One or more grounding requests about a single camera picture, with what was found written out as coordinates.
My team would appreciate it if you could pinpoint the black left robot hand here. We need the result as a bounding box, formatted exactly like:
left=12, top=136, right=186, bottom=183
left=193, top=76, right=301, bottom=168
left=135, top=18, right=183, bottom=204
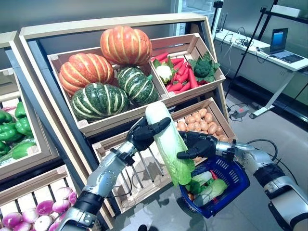
left=125, top=116, right=172, bottom=152

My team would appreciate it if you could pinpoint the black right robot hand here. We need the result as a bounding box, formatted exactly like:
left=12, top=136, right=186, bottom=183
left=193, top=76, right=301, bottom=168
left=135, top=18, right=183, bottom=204
left=177, top=131, right=218, bottom=160

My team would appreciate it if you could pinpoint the blue plastic shopping basket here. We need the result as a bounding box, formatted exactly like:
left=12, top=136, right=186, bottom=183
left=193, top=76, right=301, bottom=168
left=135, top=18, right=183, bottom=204
left=179, top=155, right=251, bottom=219

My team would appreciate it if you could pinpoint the wooden crate with pumpkins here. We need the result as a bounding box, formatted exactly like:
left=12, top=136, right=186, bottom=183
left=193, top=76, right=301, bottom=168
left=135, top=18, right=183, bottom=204
left=47, top=45, right=170, bottom=138

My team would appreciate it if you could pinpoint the wooden crate with potatoes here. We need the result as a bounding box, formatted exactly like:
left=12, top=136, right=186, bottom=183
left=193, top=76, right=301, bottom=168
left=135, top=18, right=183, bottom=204
left=172, top=97, right=238, bottom=167

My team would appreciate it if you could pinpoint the green striped pumpkin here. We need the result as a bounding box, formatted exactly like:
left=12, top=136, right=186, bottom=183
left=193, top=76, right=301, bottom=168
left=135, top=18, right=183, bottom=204
left=117, top=66, right=159, bottom=106
left=71, top=82, right=130, bottom=122

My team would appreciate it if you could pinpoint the wooden slatted crate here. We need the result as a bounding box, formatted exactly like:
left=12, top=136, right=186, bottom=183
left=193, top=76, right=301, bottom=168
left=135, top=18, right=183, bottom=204
left=91, top=120, right=200, bottom=214

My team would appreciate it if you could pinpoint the wooden crate with carrots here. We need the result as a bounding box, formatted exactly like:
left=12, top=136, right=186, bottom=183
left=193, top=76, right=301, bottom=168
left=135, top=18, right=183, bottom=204
left=150, top=33, right=226, bottom=102

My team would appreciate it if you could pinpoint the white cauliflower with leaves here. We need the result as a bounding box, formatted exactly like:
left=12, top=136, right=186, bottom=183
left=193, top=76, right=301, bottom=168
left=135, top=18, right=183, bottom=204
left=153, top=59, right=178, bottom=85

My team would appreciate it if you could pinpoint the green broccoli with leaves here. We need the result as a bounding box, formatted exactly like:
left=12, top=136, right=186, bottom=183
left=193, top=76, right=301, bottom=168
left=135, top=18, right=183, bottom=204
left=189, top=51, right=221, bottom=83

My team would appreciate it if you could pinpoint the orange striped pumpkin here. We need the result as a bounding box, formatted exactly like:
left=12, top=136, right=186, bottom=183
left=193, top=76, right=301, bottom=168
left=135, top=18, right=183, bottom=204
left=100, top=25, right=153, bottom=66
left=58, top=53, right=115, bottom=97

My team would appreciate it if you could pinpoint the white desk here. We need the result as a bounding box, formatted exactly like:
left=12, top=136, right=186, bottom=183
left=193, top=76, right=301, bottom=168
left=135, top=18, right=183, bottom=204
left=214, top=28, right=308, bottom=120

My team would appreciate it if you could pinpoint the black tripod stand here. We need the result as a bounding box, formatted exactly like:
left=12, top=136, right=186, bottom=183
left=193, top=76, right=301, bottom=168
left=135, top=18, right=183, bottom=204
left=225, top=6, right=308, bottom=97

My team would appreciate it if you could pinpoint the wooden crate with purple turnips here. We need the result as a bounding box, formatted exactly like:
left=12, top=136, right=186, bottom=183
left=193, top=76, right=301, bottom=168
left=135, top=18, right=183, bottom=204
left=0, top=165, right=80, bottom=231

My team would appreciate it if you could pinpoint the wooden crate with green peppers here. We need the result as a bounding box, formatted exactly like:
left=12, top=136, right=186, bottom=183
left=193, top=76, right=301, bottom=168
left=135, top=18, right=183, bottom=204
left=0, top=67, right=60, bottom=181

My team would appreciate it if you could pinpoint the green bell pepper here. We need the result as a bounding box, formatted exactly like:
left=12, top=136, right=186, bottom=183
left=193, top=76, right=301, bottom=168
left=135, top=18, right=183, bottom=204
left=0, top=141, right=10, bottom=157
left=0, top=123, right=24, bottom=142
left=0, top=110, right=14, bottom=125
left=14, top=102, right=26, bottom=120
left=15, top=117, right=33, bottom=137

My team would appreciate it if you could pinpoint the long green vegetable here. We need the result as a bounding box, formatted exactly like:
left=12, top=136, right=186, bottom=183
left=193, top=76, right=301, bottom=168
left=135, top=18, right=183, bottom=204
left=11, top=141, right=37, bottom=160

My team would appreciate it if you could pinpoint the glass door cabinet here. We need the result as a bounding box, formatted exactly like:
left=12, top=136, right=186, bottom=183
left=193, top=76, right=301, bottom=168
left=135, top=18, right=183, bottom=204
left=172, top=0, right=223, bottom=37

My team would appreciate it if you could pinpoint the open laptop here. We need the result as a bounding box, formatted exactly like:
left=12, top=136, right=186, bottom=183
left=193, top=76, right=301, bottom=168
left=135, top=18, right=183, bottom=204
left=262, top=27, right=305, bottom=64

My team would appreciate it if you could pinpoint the grey power strip red switch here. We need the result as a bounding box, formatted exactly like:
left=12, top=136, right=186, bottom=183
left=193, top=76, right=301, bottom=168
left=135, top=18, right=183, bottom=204
left=232, top=105, right=250, bottom=118

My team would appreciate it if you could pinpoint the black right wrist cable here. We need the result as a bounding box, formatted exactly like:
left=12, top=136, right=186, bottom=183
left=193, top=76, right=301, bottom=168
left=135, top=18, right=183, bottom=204
left=247, top=138, right=279, bottom=167

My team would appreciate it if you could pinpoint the black desk cable bundle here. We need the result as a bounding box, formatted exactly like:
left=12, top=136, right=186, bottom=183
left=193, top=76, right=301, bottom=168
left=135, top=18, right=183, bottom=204
left=234, top=27, right=253, bottom=48

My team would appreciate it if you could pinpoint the wooden display shelf dark frame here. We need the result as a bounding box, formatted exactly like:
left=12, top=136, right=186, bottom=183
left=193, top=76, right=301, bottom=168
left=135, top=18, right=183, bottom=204
left=0, top=30, right=80, bottom=231
left=18, top=13, right=238, bottom=231

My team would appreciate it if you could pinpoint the black camera on thin stand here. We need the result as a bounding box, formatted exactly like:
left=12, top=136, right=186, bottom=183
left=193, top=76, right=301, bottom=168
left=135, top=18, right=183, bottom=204
left=213, top=0, right=224, bottom=33

